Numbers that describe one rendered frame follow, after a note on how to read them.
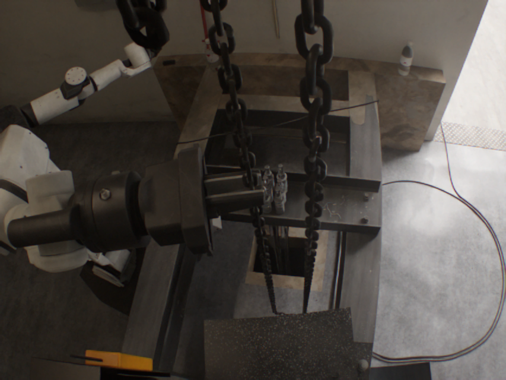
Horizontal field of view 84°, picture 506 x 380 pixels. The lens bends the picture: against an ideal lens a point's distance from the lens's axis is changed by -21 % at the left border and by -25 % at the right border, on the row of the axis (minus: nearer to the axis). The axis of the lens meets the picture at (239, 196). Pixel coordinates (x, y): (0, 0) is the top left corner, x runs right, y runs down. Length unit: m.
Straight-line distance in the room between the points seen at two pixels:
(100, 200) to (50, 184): 0.08
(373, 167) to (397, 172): 0.84
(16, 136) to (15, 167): 0.13
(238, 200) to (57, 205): 0.21
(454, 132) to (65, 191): 2.59
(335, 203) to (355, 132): 0.38
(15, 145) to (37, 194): 0.64
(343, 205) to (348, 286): 0.32
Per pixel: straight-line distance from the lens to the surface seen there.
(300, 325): 1.03
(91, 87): 1.29
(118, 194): 0.38
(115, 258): 1.49
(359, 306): 1.30
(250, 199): 0.37
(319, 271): 2.00
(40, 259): 0.47
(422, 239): 2.19
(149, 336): 1.38
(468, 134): 2.79
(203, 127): 1.70
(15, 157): 1.03
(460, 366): 2.14
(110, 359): 0.66
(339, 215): 1.39
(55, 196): 0.42
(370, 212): 1.42
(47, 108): 1.26
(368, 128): 1.66
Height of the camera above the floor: 1.92
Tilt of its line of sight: 60 degrees down
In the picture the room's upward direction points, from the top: 18 degrees counter-clockwise
